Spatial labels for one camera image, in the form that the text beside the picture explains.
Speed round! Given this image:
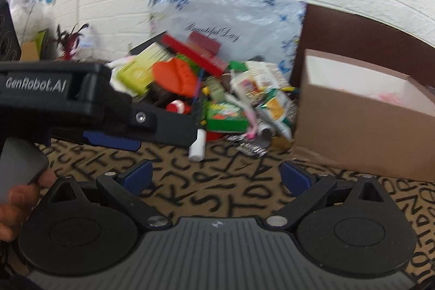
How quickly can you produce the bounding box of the orange silicone holder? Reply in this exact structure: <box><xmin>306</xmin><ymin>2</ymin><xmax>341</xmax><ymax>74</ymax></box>
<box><xmin>152</xmin><ymin>58</ymin><xmax>199</xmax><ymax>97</ymax></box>

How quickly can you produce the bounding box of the white snack packet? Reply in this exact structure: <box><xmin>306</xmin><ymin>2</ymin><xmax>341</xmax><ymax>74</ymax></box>
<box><xmin>231</xmin><ymin>61</ymin><xmax>289</xmax><ymax>97</ymax></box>

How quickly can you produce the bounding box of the red flat box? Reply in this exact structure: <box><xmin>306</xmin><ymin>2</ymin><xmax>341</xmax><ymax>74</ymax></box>
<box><xmin>160</xmin><ymin>33</ymin><xmax>229</xmax><ymax>76</ymax></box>

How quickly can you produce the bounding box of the red round lid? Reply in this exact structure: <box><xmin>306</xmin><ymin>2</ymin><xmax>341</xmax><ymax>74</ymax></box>
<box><xmin>206</xmin><ymin>130</ymin><xmax>232</xmax><ymax>142</ymax></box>

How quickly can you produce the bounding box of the cracker snack packet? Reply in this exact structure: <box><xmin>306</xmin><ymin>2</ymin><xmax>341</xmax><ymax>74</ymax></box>
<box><xmin>256</xmin><ymin>89</ymin><xmax>293</xmax><ymax>138</ymax></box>

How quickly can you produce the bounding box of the white bottle dark cap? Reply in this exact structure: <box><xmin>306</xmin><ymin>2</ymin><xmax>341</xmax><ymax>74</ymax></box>
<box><xmin>257</xmin><ymin>125</ymin><xmax>274</xmax><ymax>146</ymax></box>

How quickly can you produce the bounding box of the black flat book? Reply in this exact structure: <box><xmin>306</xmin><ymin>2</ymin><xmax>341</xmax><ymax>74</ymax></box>
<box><xmin>128</xmin><ymin>33</ymin><xmax>167</xmax><ymax>56</ymax></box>

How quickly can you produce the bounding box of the black foil packet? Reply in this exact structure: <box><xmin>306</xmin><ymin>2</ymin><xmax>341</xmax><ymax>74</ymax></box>
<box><xmin>226</xmin><ymin>134</ymin><xmax>267</xmax><ymax>156</ymax></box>

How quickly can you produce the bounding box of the dark red plant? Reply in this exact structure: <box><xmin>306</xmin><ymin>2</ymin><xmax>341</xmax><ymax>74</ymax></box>
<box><xmin>51</xmin><ymin>23</ymin><xmax>91</xmax><ymax>61</ymax></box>

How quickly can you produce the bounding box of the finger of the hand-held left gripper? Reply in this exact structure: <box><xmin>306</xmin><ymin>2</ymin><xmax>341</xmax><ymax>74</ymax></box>
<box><xmin>83</xmin><ymin>130</ymin><xmax>142</xmax><ymax>152</ymax></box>
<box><xmin>128</xmin><ymin>102</ymin><xmax>200</xmax><ymax>148</ymax></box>

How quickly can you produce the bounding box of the letter-print desktop cloth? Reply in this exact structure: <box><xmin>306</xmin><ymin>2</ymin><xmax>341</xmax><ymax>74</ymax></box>
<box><xmin>0</xmin><ymin>134</ymin><xmax>435</xmax><ymax>290</ymax></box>

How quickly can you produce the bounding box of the yellow-green box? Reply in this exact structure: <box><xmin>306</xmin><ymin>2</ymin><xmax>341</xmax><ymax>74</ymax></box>
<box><xmin>116</xmin><ymin>42</ymin><xmax>170</xmax><ymax>97</ymax></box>

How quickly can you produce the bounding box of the yellow-green paper sheet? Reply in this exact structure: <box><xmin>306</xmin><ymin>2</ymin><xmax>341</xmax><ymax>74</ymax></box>
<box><xmin>36</xmin><ymin>29</ymin><xmax>49</xmax><ymax>59</ymax></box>

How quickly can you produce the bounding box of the white curved handle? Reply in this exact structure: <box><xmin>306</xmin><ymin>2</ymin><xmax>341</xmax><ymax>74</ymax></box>
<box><xmin>107</xmin><ymin>55</ymin><xmax>136</xmax><ymax>70</ymax></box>

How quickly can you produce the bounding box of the floral plastic bag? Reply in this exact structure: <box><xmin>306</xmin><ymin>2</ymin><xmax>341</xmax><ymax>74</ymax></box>
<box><xmin>148</xmin><ymin>0</ymin><xmax>308</xmax><ymax>83</ymax></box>

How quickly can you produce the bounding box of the olive green block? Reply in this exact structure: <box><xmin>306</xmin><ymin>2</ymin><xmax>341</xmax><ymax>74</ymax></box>
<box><xmin>204</xmin><ymin>76</ymin><xmax>225</xmax><ymax>100</ymax></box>

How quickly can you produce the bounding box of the red cap white bottle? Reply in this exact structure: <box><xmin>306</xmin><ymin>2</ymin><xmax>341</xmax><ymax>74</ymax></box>
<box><xmin>165</xmin><ymin>100</ymin><xmax>191</xmax><ymax>114</ymax></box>

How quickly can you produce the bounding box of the dark red small box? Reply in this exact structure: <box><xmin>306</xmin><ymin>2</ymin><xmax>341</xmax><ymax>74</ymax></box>
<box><xmin>188</xmin><ymin>31</ymin><xmax>221</xmax><ymax>54</ymax></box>

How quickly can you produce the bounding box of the pink cardboard box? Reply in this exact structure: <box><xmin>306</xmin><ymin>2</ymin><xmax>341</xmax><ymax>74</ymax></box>
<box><xmin>292</xmin><ymin>49</ymin><xmax>435</xmax><ymax>182</ymax></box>

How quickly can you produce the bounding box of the blue pen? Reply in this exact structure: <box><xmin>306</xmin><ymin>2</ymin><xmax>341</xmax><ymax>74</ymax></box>
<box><xmin>195</xmin><ymin>67</ymin><xmax>206</xmax><ymax>104</ymax></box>

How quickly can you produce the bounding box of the person's left hand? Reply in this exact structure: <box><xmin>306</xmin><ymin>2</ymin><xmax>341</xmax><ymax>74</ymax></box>
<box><xmin>0</xmin><ymin>170</ymin><xmax>58</xmax><ymax>243</ymax></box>

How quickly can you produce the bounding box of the brown hair claw clip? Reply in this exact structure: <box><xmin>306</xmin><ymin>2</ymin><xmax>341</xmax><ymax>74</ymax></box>
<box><xmin>150</xmin><ymin>83</ymin><xmax>170</xmax><ymax>107</ymax></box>

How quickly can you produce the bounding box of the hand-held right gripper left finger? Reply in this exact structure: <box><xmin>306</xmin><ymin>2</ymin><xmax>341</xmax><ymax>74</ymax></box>
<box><xmin>41</xmin><ymin>159</ymin><xmax>174</xmax><ymax>231</ymax></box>

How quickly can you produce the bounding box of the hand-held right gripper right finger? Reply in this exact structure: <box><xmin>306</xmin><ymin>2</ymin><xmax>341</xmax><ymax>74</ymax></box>
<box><xmin>265</xmin><ymin>160</ymin><xmax>396</xmax><ymax>231</ymax></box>

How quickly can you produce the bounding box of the green cardboard box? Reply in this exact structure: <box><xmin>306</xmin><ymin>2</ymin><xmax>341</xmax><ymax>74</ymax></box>
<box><xmin>206</xmin><ymin>102</ymin><xmax>248</xmax><ymax>132</ymax></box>

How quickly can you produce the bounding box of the white tube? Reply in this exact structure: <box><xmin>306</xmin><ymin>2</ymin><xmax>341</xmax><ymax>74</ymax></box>
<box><xmin>188</xmin><ymin>129</ymin><xmax>206</xmax><ymax>162</ymax></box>

